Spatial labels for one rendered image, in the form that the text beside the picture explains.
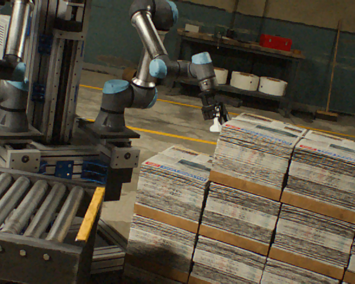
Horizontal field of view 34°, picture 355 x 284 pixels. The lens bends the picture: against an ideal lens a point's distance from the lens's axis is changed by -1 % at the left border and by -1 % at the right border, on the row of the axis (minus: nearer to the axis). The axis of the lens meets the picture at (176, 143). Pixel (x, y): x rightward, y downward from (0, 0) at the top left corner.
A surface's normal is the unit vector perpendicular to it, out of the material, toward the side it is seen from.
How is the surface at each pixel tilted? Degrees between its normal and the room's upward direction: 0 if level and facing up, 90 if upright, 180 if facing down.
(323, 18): 90
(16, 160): 90
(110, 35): 90
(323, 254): 90
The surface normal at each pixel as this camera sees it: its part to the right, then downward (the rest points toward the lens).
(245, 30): -0.01, 0.27
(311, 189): -0.35, 0.19
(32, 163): 0.57, 0.33
